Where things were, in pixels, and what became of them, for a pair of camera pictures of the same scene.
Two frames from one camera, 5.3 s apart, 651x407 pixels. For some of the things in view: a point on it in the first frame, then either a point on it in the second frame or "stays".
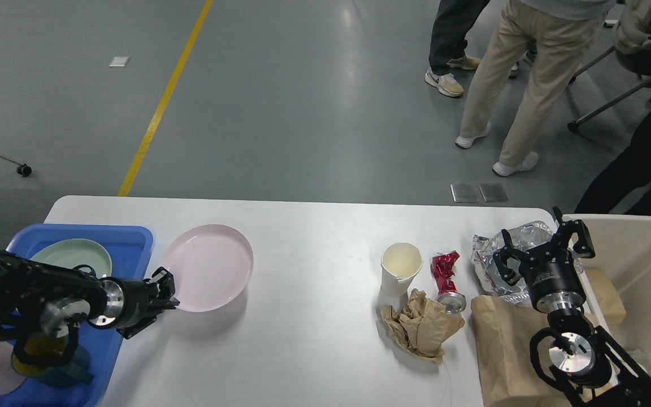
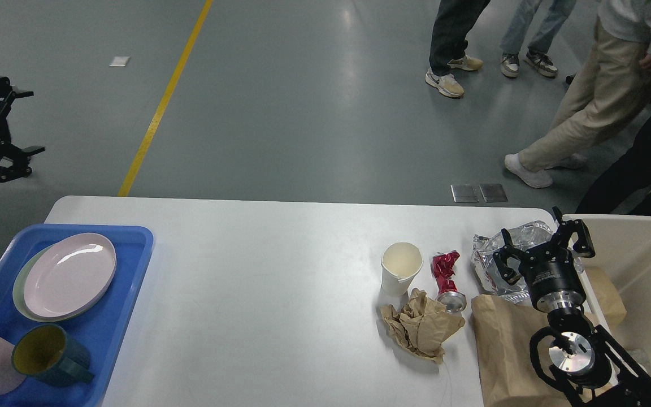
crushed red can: (442, 265) stays
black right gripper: (553, 281) stays
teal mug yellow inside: (54, 359) stays
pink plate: (212, 264) → (69, 275)
